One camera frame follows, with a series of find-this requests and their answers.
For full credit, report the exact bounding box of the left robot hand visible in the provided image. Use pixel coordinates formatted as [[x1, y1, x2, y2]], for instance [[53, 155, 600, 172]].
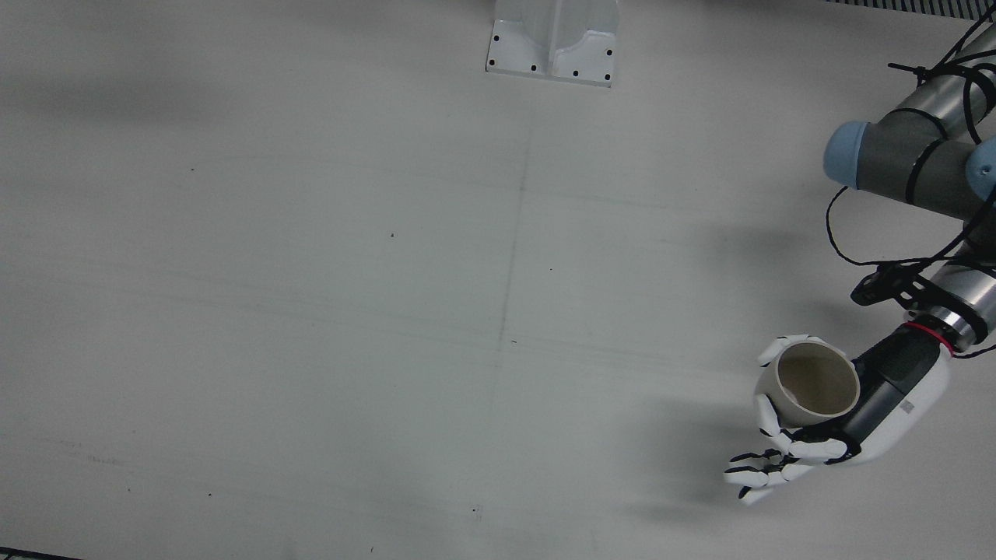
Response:
[[724, 323, 953, 506]]

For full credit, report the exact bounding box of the beige paper cup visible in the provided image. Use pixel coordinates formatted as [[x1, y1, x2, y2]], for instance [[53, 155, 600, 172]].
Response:
[[753, 341, 861, 429]]

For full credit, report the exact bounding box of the black ribbed grating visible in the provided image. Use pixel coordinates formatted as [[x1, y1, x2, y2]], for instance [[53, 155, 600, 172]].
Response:
[[825, 0, 996, 18]]

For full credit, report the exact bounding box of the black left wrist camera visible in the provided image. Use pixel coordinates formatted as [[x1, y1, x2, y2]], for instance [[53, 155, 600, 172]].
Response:
[[850, 263, 907, 306]]

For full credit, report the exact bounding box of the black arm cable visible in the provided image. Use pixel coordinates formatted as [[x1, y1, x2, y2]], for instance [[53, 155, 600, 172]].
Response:
[[825, 6, 996, 360]]

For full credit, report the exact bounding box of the white pedestal mount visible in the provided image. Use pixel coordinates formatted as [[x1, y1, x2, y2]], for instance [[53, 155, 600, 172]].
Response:
[[485, 0, 621, 88]]

